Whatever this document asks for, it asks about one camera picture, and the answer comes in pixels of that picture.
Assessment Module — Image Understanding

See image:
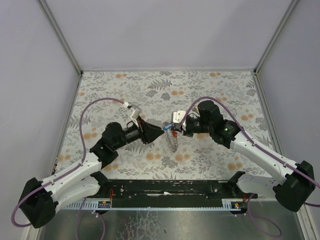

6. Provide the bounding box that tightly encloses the blue key tag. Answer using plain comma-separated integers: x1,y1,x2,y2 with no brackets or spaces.
163,122,174,131

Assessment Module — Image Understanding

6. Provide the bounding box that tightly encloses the red key tag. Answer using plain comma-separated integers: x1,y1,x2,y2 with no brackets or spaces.
172,131,178,138

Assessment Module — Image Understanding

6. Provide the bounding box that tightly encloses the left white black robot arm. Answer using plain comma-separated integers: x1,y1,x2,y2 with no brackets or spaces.
19,117,164,229

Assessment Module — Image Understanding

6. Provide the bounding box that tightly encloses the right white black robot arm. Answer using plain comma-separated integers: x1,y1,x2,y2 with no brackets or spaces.
172,97,318,212

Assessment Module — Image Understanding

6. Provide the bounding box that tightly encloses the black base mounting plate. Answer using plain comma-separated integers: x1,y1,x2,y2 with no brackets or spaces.
94,173,252,214

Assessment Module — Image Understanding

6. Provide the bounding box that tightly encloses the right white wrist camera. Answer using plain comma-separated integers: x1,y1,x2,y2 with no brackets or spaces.
171,110,186,130

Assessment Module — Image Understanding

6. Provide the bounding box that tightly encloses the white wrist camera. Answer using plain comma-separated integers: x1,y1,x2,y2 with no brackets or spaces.
127,104,142,127
171,110,186,130

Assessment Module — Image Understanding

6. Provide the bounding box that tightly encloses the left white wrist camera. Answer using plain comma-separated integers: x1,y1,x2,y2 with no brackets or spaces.
127,104,142,127

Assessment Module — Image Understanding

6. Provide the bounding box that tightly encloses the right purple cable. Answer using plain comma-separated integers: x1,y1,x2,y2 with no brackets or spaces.
178,96,320,207

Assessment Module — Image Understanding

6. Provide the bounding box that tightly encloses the purple cable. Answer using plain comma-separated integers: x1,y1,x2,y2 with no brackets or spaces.
178,96,320,207
11,98,130,228

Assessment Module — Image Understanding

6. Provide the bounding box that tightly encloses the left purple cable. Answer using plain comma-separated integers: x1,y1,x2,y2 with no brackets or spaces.
11,98,130,228

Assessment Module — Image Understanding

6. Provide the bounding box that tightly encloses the right aluminium frame post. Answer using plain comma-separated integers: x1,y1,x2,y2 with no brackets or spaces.
253,0,301,75

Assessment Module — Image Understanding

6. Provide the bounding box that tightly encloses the aluminium frame post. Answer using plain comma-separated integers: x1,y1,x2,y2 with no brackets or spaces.
253,0,301,75
37,0,84,76

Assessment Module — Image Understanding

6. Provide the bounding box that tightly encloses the left aluminium frame post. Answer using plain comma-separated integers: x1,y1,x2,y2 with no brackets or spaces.
37,0,84,76

